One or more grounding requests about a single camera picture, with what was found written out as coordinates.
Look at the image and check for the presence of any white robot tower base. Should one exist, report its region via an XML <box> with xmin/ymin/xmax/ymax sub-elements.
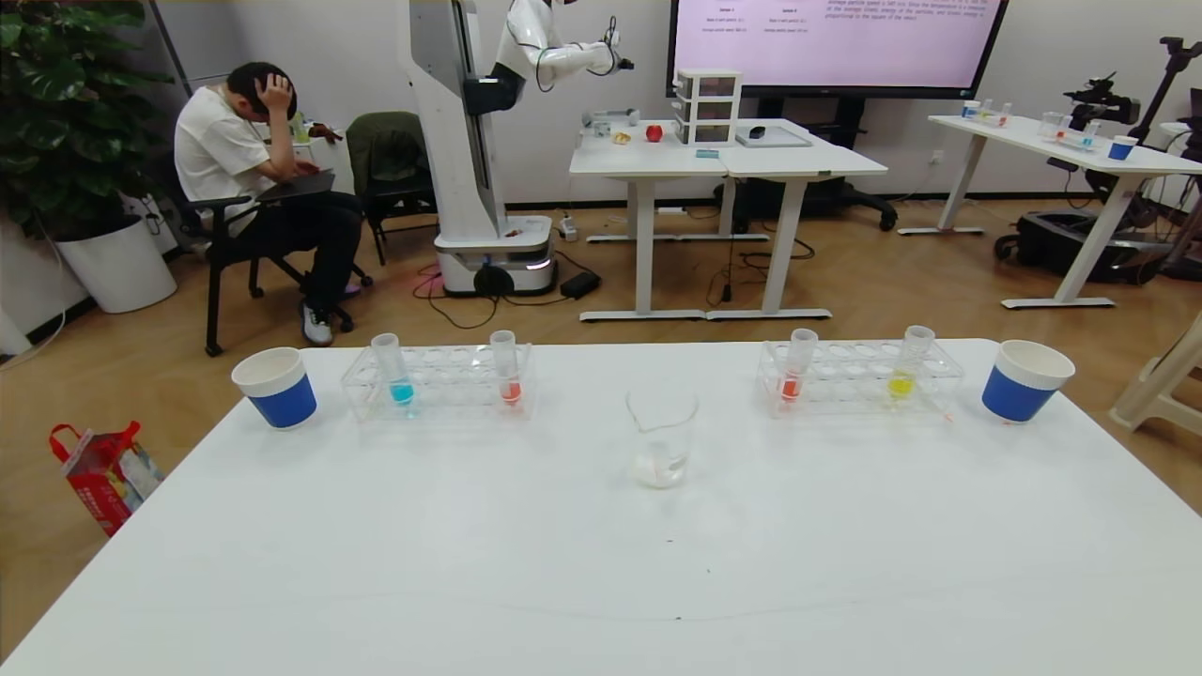
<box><xmin>398</xmin><ymin>0</ymin><xmax>560</xmax><ymax>298</ymax></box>

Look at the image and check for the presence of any seated person white shirt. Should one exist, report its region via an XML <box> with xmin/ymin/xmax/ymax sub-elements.
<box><xmin>174</xmin><ymin>62</ymin><xmax>367</xmax><ymax>347</ymax></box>

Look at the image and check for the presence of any large wall display screen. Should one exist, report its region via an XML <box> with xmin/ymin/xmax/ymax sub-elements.
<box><xmin>666</xmin><ymin>0</ymin><xmax>1010</xmax><ymax>100</ymax></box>

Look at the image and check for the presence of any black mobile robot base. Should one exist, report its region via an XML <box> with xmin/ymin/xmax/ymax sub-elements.
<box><xmin>995</xmin><ymin>209</ymin><xmax>1175</xmax><ymax>285</ymax></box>

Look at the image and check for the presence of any white standing desk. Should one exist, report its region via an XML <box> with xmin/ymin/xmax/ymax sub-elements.
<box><xmin>706</xmin><ymin>117</ymin><xmax>889</xmax><ymax>322</ymax></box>
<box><xmin>568</xmin><ymin>120</ymin><xmax>729</xmax><ymax>322</ymax></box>

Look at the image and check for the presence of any large green plant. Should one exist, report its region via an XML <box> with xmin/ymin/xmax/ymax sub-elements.
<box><xmin>0</xmin><ymin>0</ymin><xmax>179</xmax><ymax>240</ymax></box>

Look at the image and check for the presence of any grey flat pad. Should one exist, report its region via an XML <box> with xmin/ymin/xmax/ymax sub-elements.
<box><xmin>735</xmin><ymin>125</ymin><xmax>813</xmax><ymax>149</ymax></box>

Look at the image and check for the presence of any blue white paper cup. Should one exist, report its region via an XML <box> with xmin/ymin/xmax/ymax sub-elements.
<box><xmin>981</xmin><ymin>339</ymin><xmax>1077</xmax><ymax>424</ymax></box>
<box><xmin>231</xmin><ymin>346</ymin><xmax>318</xmax><ymax>431</ymax></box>

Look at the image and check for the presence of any yellow pigment test tube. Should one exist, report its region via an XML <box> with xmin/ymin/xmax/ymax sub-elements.
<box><xmin>888</xmin><ymin>325</ymin><xmax>936</xmax><ymax>400</ymax></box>

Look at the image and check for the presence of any dark laptop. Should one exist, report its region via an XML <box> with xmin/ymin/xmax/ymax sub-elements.
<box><xmin>255</xmin><ymin>169</ymin><xmax>336</xmax><ymax>204</ymax></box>

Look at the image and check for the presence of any clear test tube rack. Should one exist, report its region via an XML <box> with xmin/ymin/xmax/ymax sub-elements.
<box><xmin>340</xmin><ymin>342</ymin><xmax>538</xmax><ymax>423</ymax></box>
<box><xmin>755</xmin><ymin>338</ymin><xmax>966</xmax><ymax>419</ymax></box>

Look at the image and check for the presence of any red gift bag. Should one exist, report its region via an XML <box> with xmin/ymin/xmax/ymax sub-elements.
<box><xmin>49</xmin><ymin>421</ymin><xmax>165</xmax><ymax>538</ymax></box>

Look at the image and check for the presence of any red liquid test tube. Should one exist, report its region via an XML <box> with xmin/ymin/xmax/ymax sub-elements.
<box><xmin>489</xmin><ymin>330</ymin><xmax>523</xmax><ymax>407</ymax></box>
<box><xmin>778</xmin><ymin>328</ymin><xmax>820</xmax><ymax>406</ymax></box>

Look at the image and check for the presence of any white plant pot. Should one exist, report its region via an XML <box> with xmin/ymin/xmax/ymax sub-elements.
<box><xmin>54</xmin><ymin>214</ymin><xmax>179</xmax><ymax>315</ymax></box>

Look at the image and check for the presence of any black display stand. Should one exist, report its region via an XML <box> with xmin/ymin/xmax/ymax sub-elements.
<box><xmin>714</xmin><ymin>94</ymin><xmax>898</xmax><ymax>232</ymax></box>

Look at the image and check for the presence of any black armrest chair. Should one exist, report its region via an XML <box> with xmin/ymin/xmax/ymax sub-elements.
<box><xmin>174</xmin><ymin>169</ymin><xmax>374</xmax><ymax>358</ymax></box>

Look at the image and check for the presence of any blue liquid test tube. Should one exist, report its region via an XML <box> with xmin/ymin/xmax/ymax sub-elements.
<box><xmin>370</xmin><ymin>332</ymin><xmax>416</xmax><ymax>407</ymax></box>

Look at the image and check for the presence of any red black floor cable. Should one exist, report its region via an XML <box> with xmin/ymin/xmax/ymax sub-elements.
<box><xmin>411</xmin><ymin>261</ymin><xmax>564</xmax><ymax>330</ymax></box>

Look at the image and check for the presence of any dark green jacket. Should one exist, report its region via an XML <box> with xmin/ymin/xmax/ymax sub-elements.
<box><xmin>345</xmin><ymin>111</ymin><xmax>428</xmax><ymax>193</ymax></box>

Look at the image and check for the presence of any black desk cable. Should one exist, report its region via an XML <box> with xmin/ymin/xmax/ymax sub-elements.
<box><xmin>704</xmin><ymin>202</ymin><xmax>818</xmax><ymax>306</ymax></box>

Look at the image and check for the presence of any white drawer unit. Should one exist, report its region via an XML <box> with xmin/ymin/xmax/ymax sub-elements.
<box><xmin>673</xmin><ymin>68</ymin><xmax>743</xmax><ymax>146</ymax></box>

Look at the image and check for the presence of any long white table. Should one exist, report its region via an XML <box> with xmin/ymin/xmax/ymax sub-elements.
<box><xmin>897</xmin><ymin>113</ymin><xmax>1202</xmax><ymax>311</ymax></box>

